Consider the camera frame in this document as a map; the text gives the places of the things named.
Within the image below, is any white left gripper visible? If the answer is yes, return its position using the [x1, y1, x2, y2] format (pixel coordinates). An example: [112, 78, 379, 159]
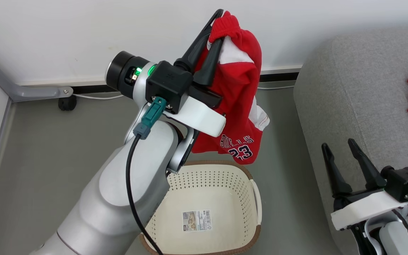
[165, 10, 227, 138]

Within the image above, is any black baseboard strip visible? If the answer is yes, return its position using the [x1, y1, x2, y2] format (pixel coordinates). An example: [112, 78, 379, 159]
[71, 72, 301, 95]

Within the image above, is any beige perforated plastic laundry basket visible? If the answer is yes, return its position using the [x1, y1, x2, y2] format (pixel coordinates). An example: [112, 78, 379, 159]
[138, 160, 262, 255]

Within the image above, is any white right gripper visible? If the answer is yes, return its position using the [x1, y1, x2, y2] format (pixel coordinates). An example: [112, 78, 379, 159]
[321, 138, 408, 231]

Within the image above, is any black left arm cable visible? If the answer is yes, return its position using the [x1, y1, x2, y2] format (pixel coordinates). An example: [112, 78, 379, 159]
[125, 135, 164, 255]

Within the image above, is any teal left cable connector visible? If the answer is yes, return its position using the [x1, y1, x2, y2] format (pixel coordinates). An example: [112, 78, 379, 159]
[133, 96, 168, 140]

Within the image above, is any red Bulls 23 jersey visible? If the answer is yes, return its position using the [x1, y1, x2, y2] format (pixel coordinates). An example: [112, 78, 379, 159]
[191, 11, 271, 165]

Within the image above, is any grey fabric sofa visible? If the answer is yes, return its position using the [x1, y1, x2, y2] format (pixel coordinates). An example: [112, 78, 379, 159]
[293, 25, 408, 255]

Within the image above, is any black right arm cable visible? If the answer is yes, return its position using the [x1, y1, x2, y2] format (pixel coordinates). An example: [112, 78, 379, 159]
[392, 209, 408, 255]

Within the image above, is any grey metal frame leg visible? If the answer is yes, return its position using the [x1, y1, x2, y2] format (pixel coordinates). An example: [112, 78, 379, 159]
[0, 57, 74, 103]

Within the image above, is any black caster wheel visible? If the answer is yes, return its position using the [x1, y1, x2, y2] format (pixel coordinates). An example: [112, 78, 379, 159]
[58, 96, 78, 112]

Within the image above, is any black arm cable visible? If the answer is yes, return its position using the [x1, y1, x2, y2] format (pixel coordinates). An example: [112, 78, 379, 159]
[125, 135, 164, 255]
[392, 209, 408, 255]

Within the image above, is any printed barcode label sticker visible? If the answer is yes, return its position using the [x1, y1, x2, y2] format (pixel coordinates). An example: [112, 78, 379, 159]
[182, 209, 213, 233]

